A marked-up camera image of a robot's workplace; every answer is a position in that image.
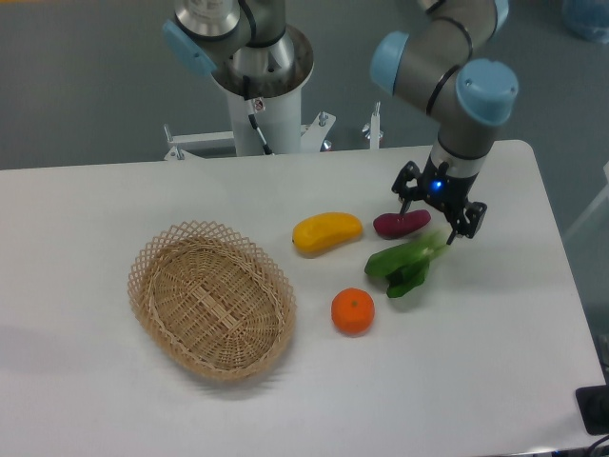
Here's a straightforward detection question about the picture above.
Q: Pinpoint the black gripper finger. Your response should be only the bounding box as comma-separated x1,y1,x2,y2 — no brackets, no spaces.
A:
445,201,487,246
391,161,421,215

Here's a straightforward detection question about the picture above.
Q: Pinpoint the blue bag in background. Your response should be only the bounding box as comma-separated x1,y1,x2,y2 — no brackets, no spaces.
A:
561,0,608,44

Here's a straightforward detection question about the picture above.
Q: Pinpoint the black cable on pedestal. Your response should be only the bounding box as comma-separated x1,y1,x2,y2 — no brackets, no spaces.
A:
241,74,275,157

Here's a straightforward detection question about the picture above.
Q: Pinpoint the yellow mango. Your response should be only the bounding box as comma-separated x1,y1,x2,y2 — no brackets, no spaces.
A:
291,211,363,257

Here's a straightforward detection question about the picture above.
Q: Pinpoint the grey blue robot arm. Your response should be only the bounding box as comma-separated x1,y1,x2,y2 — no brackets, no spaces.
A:
162,1,519,238

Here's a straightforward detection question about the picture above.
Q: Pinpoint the green bok choy vegetable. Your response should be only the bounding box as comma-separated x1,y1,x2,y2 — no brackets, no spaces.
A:
364,230,449,299

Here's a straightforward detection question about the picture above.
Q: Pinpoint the purple sweet potato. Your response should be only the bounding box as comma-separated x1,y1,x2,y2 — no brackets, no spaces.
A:
373,209,431,239

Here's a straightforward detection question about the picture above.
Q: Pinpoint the black device at table edge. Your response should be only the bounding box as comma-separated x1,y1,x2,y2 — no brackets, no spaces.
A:
575,385,608,435

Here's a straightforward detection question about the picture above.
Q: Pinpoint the orange mandarin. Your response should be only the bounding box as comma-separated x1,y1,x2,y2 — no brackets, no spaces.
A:
331,288,376,336

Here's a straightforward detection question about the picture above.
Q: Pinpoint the woven wicker basket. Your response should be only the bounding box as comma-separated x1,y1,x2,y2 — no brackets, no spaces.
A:
128,221,297,382

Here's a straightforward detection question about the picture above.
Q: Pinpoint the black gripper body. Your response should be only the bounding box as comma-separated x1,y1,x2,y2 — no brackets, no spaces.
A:
416,157,481,220

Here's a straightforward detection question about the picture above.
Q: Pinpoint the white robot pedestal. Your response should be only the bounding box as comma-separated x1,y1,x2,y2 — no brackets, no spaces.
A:
162,26,385,162

